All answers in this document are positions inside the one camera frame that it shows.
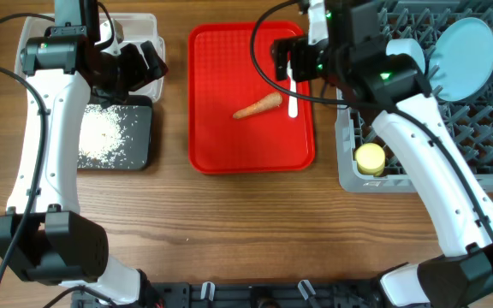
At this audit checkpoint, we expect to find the white plastic spoon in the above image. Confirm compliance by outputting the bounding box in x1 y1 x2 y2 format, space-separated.
287 62 299 118

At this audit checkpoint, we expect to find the orange carrot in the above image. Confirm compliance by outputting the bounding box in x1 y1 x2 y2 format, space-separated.
233 92 282 120

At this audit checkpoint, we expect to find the white rice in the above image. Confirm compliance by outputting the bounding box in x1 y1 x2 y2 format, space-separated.
77 105 145 169

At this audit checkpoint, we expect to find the light blue bowl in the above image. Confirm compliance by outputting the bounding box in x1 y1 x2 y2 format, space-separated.
386 38 426 74

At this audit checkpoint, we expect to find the yellow plastic cup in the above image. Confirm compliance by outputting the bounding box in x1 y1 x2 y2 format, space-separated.
353 143 386 176

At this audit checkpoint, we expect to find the large light blue plate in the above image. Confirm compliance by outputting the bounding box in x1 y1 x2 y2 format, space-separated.
427 17 493 102

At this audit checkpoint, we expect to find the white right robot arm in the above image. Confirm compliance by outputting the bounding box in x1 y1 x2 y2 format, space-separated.
275 1 493 307

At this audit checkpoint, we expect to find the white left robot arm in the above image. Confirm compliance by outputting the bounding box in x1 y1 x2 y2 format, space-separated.
0 1 168 307

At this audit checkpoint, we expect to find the black waste tray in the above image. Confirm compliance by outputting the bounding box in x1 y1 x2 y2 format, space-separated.
74 94 154 171

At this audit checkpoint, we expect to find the grey dishwasher rack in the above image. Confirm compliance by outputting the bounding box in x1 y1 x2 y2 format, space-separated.
335 1 493 193

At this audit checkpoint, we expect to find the red plastic tray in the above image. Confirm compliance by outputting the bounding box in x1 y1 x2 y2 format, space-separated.
188 21 315 175

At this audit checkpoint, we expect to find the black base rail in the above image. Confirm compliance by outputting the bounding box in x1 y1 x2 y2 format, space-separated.
151 280 392 308

